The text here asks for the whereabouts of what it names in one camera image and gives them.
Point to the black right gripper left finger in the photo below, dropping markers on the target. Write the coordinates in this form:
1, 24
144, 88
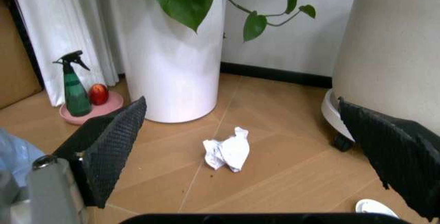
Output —
103, 154

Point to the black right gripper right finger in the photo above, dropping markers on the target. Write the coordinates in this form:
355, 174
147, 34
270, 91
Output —
398, 154

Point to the pink round tray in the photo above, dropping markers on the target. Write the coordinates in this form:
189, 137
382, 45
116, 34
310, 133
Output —
110, 105

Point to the small white dish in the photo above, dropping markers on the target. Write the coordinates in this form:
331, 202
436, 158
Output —
375, 207

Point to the red apple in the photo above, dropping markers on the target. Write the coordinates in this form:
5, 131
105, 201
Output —
98, 94

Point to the green spray bottle black trigger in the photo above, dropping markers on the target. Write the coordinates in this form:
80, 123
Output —
74, 90

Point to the translucent blue plastic bag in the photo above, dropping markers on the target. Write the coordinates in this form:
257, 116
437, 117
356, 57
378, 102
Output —
17, 154

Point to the large beige round pot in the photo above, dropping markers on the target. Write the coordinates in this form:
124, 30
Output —
392, 46

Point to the tall white cylindrical planter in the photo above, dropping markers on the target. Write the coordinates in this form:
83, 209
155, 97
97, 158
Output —
172, 59

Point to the crumpled white paper ball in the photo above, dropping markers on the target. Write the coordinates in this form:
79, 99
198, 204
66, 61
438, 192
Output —
227, 150

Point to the brown cardboard box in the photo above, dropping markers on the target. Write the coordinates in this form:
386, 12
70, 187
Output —
15, 59

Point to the white pleated curtain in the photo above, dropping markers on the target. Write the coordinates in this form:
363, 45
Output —
58, 31

